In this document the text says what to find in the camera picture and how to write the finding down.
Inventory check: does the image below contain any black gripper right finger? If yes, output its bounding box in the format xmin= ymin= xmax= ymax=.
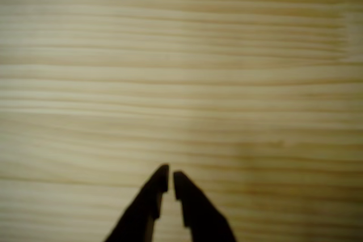
xmin=172 ymin=171 xmax=238 ymax=242

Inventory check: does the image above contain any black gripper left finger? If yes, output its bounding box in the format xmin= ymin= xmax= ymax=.
xmin=104 ymin=163 xmax=170 ymax=242

